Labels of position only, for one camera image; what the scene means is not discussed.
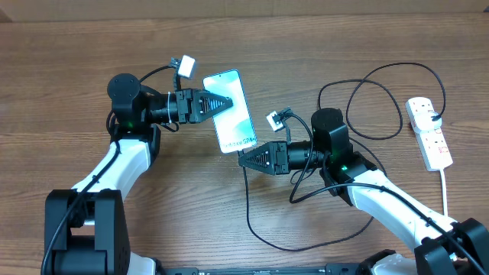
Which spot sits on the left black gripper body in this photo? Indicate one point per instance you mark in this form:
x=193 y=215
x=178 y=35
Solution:
x=182 y=107

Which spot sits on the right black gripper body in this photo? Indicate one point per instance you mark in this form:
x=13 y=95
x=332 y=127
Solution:
x=291 y=156

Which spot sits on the blue Samsung smartphone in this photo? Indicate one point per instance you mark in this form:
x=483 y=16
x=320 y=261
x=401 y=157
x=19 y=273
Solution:
x=234 y=127

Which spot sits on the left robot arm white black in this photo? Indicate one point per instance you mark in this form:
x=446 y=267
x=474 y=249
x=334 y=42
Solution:
x=85 y=229

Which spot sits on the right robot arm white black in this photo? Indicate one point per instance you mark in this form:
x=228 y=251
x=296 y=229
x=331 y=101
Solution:
x=441 y=245

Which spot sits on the white charger adapter plug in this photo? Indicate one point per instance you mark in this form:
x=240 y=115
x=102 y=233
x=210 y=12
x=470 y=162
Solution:
x=425 y=121

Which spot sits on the white power strip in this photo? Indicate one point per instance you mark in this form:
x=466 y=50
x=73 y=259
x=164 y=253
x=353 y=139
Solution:
x=432 y=144

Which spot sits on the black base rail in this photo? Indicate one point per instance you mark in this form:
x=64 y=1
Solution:
x=328 y=269

